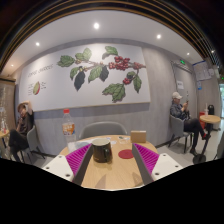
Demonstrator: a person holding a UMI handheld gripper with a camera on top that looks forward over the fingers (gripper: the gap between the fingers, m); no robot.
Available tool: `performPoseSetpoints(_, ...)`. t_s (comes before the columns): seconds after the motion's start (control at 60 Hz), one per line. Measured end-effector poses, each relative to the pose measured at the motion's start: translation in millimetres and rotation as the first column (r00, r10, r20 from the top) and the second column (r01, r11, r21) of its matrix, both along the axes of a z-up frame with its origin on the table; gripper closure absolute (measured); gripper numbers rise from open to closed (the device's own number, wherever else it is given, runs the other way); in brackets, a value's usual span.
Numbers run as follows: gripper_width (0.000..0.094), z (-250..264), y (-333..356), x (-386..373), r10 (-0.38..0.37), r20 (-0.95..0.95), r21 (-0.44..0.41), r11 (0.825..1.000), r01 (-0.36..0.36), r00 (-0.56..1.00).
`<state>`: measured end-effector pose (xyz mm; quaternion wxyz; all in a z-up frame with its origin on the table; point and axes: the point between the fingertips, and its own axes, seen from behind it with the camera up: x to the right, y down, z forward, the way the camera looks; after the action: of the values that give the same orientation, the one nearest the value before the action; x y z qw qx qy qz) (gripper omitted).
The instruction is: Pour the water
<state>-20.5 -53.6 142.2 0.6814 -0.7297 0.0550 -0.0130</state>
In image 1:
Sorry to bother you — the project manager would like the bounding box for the coffee plant wall mural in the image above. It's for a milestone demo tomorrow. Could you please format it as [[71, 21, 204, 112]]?
[[19, 44, 150, 111]]

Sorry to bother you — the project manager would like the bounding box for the red round coaster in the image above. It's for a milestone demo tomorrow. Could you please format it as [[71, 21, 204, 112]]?
[[118, 149, 133, 159]]

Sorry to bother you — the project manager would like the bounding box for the grey chair behind table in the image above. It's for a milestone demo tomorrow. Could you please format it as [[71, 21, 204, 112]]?
[[79, 121, 127, 139]]

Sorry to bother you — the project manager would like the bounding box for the seated person in black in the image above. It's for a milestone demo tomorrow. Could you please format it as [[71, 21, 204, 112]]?
[[8, 101, 34, 162]]

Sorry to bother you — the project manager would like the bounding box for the grey chair at right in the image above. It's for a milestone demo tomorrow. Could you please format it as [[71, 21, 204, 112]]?
[[168, 116, 193, 146]]

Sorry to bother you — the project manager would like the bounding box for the grey chair at left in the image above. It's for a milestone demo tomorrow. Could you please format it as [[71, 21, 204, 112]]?
[[20, 126, 45, 158]]

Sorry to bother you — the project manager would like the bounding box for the clear water bottle red cap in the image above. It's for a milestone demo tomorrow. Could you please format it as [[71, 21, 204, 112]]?
[[62, 109, 76, 152]]

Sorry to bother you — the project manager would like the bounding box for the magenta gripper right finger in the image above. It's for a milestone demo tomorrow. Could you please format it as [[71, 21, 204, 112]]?
[[131, 142, 184, 186]]

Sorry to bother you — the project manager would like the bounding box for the round wooden side table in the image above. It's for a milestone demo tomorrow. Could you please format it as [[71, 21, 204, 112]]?
[[193, 115, 221, 164]]

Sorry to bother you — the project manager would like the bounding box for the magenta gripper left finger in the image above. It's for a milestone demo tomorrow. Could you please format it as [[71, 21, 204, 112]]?
[[42, 143, 95, 186]]

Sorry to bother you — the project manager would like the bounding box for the seated person in cap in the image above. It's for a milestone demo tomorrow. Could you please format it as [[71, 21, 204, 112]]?
[[170, 92, 210, 156]]

